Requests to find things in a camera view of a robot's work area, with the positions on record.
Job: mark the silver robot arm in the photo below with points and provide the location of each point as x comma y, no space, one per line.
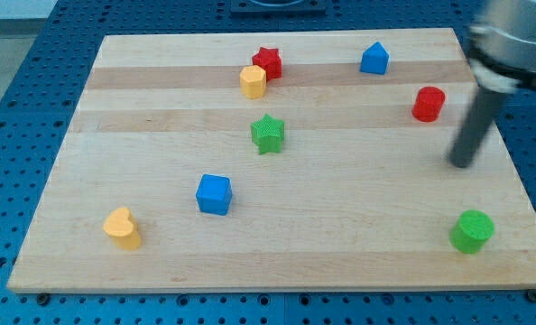
502,45

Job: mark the green star block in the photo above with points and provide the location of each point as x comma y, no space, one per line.
268,134

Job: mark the red star block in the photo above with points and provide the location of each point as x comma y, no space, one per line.
270,60

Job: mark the wooden board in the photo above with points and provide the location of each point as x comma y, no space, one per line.
360,198

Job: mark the blue cube block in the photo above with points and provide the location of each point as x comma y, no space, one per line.
214,194

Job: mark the yellow hexagon block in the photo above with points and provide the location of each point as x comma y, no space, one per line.
253,81

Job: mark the blue pentagon house block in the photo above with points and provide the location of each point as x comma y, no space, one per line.
375,60

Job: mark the yellow heart block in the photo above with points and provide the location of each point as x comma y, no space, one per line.
122,229

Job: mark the red cylinder block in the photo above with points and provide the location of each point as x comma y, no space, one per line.
428,104

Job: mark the green cylinder block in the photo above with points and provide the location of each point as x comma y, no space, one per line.
471,231

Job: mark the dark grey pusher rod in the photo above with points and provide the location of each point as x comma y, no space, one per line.
485,107

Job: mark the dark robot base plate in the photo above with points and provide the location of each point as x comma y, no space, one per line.
249,7

